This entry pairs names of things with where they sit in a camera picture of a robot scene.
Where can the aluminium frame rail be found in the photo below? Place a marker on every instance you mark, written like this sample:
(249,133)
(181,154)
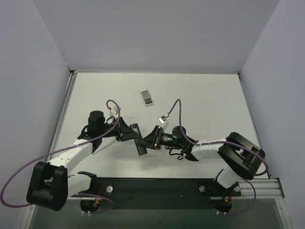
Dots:
(63,111)

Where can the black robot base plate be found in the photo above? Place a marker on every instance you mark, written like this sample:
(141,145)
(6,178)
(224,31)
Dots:
(156,194)

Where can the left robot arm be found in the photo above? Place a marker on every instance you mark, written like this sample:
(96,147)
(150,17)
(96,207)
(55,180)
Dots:
(52,182)

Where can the black remote control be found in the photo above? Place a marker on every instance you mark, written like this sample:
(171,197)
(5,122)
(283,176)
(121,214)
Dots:
(140,149)

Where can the white remote control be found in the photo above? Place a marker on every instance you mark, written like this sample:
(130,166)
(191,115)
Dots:
(146,97)

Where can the clear test screwdriver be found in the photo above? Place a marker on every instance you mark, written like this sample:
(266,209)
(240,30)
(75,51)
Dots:
(104,146)

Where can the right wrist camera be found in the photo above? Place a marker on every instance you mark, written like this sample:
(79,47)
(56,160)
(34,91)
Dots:
(163,119)

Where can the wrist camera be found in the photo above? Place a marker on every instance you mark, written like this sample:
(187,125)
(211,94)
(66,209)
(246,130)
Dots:
(163,119)
(114,111)

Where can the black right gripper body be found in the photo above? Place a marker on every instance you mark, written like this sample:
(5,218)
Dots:
(156,138)

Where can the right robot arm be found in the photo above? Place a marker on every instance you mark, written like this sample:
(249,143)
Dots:
(243,158)

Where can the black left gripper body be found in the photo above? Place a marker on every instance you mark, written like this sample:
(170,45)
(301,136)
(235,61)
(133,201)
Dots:
(119,130)

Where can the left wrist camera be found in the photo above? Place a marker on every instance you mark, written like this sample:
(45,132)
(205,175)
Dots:
(114,111)

